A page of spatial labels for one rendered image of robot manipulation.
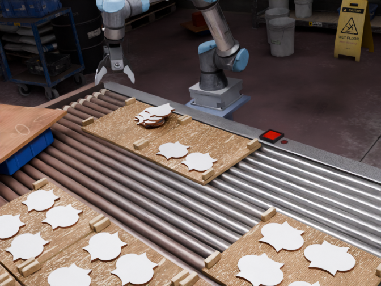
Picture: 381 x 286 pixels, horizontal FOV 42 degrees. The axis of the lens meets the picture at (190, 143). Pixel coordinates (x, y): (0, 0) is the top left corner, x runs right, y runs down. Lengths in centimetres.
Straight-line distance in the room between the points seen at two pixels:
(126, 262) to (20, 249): 38
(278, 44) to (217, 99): 322
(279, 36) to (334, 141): 198
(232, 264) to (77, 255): 49
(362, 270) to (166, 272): 55
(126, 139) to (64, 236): 65
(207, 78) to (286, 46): 322
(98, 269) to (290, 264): 57
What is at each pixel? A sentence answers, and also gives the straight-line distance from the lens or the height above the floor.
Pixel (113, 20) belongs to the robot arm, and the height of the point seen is 152.
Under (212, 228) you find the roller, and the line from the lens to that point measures 166.
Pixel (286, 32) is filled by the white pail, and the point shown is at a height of 28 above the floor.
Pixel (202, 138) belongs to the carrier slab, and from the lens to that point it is 213.
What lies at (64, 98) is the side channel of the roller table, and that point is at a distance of 277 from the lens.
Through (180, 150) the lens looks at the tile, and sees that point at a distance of 204.
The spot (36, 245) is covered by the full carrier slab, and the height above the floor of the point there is 95.
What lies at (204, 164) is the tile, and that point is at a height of 95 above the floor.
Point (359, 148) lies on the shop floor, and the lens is 387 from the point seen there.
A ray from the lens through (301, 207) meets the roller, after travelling 172.
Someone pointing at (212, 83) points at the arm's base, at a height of 101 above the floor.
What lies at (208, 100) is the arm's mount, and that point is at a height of 92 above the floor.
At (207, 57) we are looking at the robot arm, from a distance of 246.
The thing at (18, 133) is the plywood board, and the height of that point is 104.
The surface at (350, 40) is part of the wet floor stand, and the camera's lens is 547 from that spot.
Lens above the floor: 196
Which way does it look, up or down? 29 degrees down
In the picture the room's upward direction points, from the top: 8 degrees counter-clockwise
